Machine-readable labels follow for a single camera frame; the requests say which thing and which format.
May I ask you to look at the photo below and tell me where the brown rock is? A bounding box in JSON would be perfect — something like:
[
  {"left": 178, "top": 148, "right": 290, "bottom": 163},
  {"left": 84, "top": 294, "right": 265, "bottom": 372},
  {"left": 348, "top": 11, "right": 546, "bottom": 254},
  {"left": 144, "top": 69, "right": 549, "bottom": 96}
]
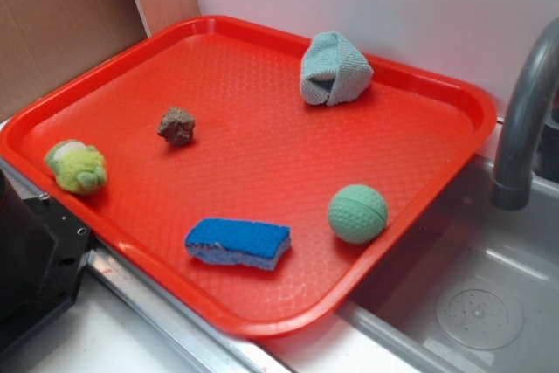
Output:
[{"left": 157, "top": 107, "right": 196, "bottom": 147}]

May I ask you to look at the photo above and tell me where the green plush animal toy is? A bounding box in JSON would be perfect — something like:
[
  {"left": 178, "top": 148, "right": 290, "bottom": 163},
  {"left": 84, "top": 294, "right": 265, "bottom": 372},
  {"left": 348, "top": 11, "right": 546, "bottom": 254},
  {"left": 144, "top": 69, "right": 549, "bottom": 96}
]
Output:
[{"left": 45, "top": 139, "right": 107, "bottom": 196}]

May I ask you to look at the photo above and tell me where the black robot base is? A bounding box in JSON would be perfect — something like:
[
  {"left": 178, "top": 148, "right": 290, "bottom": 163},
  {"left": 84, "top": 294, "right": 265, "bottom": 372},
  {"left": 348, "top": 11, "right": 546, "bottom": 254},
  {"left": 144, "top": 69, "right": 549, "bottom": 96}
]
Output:
[{"left": 1, "top": 175, "right": 92, "bottom": 356}]

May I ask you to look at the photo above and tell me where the red plastic tray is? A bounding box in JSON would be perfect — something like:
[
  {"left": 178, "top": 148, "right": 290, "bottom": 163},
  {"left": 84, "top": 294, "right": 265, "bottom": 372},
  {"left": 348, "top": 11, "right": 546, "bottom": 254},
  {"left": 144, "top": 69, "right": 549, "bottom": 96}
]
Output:
[{"left": 1, "top": 17, "right": 497, "bottom": 338}]

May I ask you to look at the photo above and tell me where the blue sponge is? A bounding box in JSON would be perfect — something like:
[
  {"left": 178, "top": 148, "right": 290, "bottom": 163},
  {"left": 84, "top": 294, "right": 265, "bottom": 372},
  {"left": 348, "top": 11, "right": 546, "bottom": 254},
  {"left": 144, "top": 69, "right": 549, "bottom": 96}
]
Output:
[{"left": 184, "top": 218, "right": 291, "bottom": 271}]

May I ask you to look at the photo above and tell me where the green dimpled ball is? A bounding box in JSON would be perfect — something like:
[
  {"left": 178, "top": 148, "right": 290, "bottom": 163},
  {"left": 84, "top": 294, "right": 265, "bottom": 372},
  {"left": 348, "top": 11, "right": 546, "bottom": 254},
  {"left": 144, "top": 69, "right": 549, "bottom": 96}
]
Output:
[{"left": 328, "top": 184, "right": 388, "bottom": 245}]

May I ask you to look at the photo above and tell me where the light blue folded cloth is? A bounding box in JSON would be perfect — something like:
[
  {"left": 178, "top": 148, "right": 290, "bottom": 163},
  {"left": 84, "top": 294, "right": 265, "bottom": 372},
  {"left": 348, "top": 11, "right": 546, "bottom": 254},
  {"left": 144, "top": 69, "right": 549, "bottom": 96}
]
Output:
[{"left": 300, "top": 31, "right": 374, "bottom": 107}]

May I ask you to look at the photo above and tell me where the grey sink basin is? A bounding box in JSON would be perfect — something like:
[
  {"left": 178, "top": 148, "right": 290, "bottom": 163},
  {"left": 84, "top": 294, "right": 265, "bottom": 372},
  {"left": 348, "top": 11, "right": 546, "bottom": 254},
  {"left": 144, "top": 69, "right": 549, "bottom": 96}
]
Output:
[{"left": 339, "top": 157, "right": 558, "bottom": 372}]

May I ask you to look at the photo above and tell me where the grey faucet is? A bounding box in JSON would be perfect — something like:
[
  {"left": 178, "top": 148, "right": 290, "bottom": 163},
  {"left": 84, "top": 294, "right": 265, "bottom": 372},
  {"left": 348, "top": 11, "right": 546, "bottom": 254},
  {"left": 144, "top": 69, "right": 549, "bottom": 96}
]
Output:
[{"left": 490, "top": 19, "right": 558, "bottom": 211}]

